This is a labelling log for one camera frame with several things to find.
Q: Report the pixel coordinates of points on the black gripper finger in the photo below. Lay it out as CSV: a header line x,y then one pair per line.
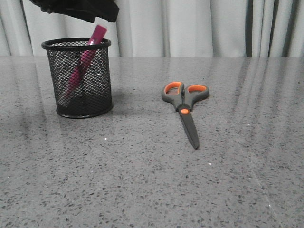
x,y
64,7
104,9

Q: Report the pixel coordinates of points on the pink highlighter pen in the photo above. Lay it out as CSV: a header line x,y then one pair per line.
x,y
85,61

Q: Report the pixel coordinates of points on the grey orange scissors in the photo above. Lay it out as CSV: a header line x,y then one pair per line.
x,y
183,98

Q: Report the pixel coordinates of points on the black mesh pen holder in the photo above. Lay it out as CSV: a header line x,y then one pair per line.
x,y
93,96

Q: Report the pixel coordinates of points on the grey curtain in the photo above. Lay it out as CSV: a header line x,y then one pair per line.
x,y
166,28

